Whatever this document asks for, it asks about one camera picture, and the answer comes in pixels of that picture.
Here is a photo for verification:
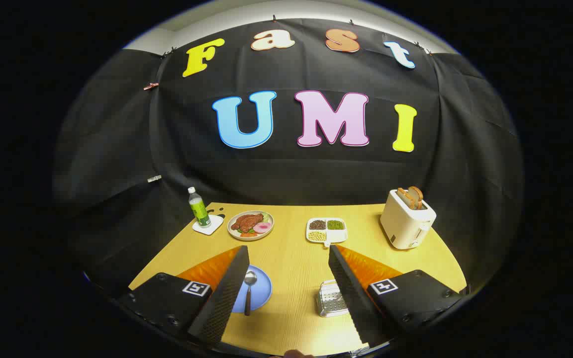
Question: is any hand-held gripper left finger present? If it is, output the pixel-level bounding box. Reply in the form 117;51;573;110
117;245;251;346

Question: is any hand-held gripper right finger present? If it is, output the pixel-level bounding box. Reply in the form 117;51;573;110
328;244;464;347

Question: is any wooden handled metal spoon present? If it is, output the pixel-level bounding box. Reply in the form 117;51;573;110
244;271;258;316

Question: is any blue plate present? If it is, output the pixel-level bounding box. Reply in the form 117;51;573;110
232;265;273;314

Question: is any white divided dish with beans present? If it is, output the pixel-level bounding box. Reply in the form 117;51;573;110
306;217;348;248

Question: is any white coaster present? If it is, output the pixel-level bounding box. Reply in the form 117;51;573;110
192;214;224;236

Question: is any plate of meat and vegetables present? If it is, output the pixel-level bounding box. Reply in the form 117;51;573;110
227;210;275;242

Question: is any white toaster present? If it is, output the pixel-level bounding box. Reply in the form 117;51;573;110
380;189;437;250

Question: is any green label plastic bottle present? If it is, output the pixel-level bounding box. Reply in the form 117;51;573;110
188;187;212;228

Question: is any metal wire basket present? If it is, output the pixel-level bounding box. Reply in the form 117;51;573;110
316;279;349;318

